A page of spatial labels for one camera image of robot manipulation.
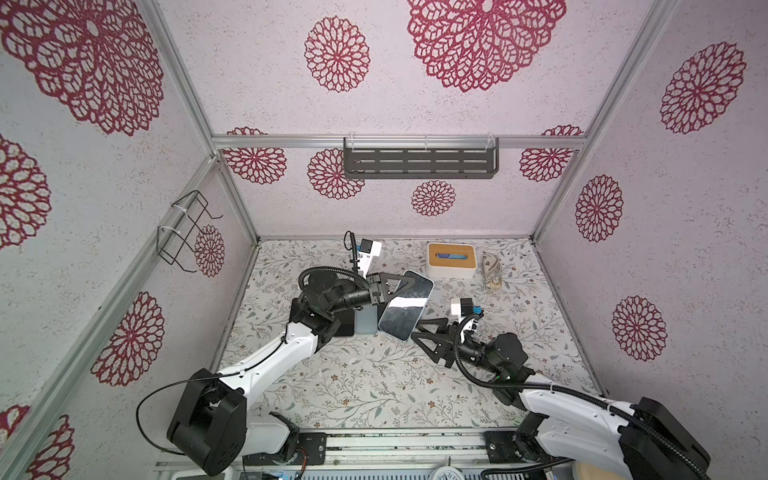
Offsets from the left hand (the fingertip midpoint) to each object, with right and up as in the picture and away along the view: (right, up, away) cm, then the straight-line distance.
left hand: (414, 285), depth 64 cm
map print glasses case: (+32, +3, +42) cm, 53 cm away
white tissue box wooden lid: (+19, +6, +47) cm, 51 cm away
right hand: (0, -10, +1) cm, 10 cm away
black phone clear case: (-2, -5, -1) cm, 6 cm away
